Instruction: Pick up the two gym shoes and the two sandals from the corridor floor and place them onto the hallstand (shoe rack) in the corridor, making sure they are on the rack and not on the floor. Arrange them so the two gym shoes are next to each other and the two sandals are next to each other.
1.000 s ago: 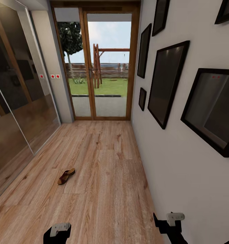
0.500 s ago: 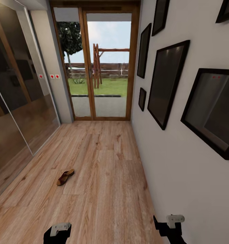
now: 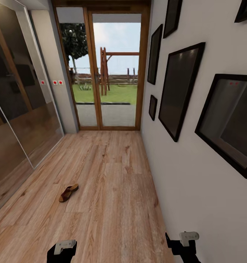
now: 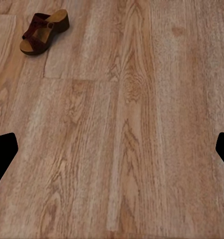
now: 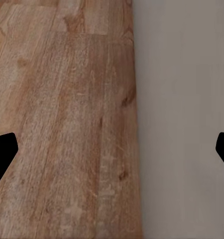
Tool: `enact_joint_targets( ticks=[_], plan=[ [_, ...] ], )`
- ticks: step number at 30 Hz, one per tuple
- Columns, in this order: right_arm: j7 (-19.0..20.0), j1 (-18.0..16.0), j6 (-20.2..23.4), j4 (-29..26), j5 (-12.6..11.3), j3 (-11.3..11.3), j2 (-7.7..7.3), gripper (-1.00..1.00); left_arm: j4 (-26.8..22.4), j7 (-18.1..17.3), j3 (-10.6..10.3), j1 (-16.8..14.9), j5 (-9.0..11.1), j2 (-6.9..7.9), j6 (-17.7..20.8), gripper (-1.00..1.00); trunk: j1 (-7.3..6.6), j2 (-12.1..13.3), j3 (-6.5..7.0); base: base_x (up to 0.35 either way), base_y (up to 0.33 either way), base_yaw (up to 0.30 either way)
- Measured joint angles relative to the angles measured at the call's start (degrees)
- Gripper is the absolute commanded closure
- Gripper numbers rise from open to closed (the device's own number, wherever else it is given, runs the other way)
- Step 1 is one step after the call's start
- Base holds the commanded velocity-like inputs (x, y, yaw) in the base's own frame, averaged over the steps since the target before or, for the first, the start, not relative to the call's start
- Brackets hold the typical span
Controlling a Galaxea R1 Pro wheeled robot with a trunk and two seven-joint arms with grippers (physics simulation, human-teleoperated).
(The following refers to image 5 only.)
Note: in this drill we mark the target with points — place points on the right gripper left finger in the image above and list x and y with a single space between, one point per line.
8 150

